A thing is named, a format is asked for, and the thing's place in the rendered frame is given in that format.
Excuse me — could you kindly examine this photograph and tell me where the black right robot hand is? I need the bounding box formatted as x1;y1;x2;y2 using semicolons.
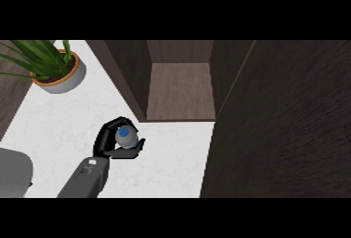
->
92;115;146;160

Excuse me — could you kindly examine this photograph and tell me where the blue-capped water bottle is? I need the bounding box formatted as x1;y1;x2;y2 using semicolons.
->
114;126;141;149

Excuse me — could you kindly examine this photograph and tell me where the dark wooden cabinet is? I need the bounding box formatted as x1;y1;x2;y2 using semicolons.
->
86;39;256;123

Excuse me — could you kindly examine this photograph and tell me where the dark wooden cabinet door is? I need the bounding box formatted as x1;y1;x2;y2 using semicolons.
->
200;39;351;199

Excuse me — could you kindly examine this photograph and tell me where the potted green plant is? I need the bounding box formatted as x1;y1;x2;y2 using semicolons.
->
0;39;89;95

